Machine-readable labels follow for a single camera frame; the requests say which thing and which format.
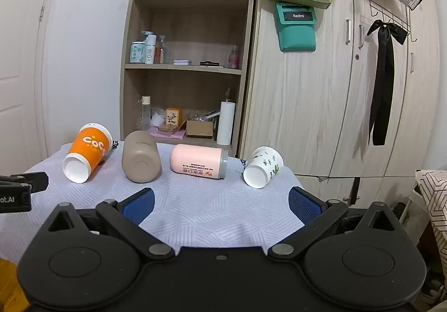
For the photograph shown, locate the taupe tumbler cup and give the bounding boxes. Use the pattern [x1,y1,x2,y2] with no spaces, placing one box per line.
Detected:
[122,131,161,183]

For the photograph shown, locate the white paper towel roll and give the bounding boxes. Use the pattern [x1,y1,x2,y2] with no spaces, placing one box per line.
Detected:
[217,99,236,145]

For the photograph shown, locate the pink tumbler cup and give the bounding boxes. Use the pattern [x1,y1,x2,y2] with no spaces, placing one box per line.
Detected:
[170,144,229,181]

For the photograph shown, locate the floral print small box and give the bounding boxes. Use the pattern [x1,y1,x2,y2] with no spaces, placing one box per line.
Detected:
[165,107,183,128]

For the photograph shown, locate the small white cup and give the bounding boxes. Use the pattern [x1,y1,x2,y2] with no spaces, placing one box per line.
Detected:
[151,108,167,126]

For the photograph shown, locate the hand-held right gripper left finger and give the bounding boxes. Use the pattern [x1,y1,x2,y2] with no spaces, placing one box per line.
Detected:
[38,188,176,263]

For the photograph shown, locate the wooden shelf unit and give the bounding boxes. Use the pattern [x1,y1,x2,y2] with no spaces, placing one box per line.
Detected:
[119,0,259,159]

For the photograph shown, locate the pink flat box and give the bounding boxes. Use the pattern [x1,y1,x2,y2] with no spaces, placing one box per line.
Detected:
[148,126,186,140]

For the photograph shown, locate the black ribbon bow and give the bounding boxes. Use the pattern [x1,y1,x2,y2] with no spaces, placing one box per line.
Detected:
[367,19,408,146]

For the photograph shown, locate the teal label jar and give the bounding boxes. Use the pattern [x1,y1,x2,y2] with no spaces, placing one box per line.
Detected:
[130,41,146,64]

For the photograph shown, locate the pink small bottle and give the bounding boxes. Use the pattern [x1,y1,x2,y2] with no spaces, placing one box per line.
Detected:
[228,45,240,70]

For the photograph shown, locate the black wire hook rack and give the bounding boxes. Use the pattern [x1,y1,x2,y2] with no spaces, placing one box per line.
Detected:
[366,0,420,43]

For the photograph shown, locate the clear bottle beige cap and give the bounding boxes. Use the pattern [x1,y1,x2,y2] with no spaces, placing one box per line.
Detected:
[141,96,152,131]

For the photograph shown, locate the teal Redmi box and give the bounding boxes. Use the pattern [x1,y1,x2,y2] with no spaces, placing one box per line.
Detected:
[274,2,317,53]

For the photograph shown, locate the orange paper cup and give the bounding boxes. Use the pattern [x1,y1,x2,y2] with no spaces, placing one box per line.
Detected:
[62,123,113,183]

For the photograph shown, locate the white patterned tablecloth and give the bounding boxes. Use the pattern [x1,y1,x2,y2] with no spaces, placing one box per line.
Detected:
[0,140,308,264]

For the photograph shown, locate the geometric patterned cloth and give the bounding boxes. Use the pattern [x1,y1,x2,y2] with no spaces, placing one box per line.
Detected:
[415,170,447,265]

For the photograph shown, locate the light wood wardrobe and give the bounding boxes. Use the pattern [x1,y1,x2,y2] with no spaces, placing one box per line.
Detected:
[239,0,441,201]

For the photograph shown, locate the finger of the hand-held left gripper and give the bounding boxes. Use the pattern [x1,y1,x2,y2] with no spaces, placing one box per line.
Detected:
[0,172,49,194]

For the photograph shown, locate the white door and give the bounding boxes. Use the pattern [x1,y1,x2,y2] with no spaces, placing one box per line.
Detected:
[0,0,72,174]

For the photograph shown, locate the white cactus print cup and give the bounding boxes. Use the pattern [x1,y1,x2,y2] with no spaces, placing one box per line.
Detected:
[243,146,284,189]

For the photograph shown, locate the brown cardboard box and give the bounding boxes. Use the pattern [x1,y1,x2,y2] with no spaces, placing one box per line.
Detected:
[185,120,214,139]

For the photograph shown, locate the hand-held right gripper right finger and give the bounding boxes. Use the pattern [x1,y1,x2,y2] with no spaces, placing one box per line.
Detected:
[267,187,406,261]

